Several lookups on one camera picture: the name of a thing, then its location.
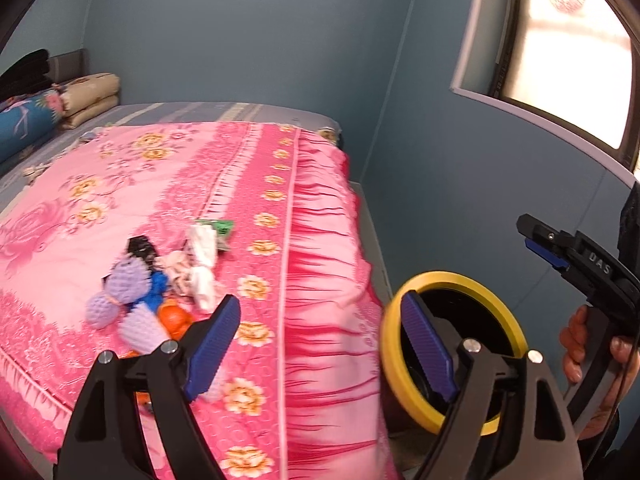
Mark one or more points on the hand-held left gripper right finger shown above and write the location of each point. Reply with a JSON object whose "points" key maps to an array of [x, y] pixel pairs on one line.
{"points": [[425, 345]]}

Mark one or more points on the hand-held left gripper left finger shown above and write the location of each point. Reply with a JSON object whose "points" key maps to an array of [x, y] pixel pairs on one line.
{"points": [[215, 345]]}

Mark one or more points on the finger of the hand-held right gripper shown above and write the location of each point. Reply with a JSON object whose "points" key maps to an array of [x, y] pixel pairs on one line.
{"points": [[545, 255], [545, 232]]}

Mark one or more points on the black bin with yellow rim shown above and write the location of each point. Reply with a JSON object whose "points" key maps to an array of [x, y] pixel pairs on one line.
{"points": [[390, 340]]}

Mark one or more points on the white tissue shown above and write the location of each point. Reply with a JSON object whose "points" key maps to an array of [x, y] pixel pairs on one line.
{"points": [[202, 245], [205, 287]]}

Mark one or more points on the purple foam fruit net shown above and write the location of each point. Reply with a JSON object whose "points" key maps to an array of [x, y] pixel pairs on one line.
{"points": [[117, 290], [142, 330]]}

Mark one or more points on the blue wrapper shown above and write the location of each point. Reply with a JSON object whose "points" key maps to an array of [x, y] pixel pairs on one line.
{"points": [[156, 287]]}

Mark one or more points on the person's right forearm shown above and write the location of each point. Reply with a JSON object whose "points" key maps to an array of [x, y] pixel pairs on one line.
{"points": [[600, 455]]}

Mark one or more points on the person's right hand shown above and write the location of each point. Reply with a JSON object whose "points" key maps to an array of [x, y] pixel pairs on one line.
{"points": [[572, 340]]}

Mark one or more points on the orange fruit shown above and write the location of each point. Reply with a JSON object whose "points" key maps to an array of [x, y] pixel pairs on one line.
{"points": [[175, 320]]}

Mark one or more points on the pale pink crumpled cloth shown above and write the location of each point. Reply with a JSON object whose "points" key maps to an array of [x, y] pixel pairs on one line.
{"points": [[177, 270]]}

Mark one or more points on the pink floral blanket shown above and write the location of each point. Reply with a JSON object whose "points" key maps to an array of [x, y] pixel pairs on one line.
{"points": [[280, 270]]}

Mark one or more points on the green and grey packet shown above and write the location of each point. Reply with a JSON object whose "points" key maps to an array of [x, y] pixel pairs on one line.
{"points": [[222, 227]]}

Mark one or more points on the black plastic bag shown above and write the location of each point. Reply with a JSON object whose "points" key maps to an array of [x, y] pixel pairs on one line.
{"points": [[141, 250]]}

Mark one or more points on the beige floral folded pillow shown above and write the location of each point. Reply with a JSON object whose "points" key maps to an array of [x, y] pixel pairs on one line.
{"points": [[90, 97]]}

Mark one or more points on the blue floral bolster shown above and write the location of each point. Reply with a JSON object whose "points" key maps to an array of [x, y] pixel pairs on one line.
{"points": [[25, 120]]}

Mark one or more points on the grey headboard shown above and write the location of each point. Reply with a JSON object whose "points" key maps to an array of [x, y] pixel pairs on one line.
{"points": [[67, 62]]}

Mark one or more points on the black cloth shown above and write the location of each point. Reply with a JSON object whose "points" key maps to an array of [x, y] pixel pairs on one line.
{"points": [[25, 72]]}

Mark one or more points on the window with dark frame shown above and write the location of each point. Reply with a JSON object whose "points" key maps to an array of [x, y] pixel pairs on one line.
{"points": [[565, 50]]}

